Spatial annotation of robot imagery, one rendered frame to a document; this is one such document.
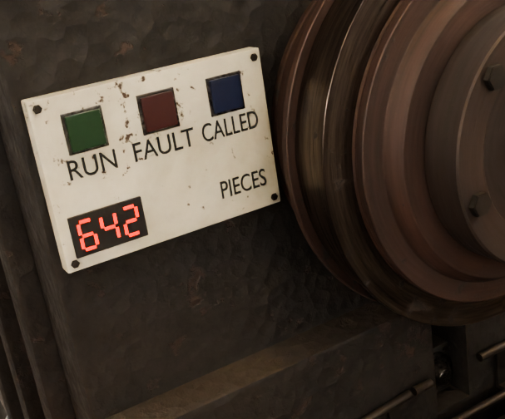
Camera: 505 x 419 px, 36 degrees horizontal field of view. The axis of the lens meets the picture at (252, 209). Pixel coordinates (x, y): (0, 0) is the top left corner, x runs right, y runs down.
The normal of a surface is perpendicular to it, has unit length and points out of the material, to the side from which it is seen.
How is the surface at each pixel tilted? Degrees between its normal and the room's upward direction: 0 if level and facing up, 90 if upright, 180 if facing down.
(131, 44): 90
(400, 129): 76
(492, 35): 32
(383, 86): 90
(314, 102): 71
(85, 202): 90
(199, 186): 90
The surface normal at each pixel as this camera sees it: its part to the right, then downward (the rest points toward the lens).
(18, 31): 0.50, 0.22
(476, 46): -0.65, -0.54
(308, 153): -0.86, 0.20
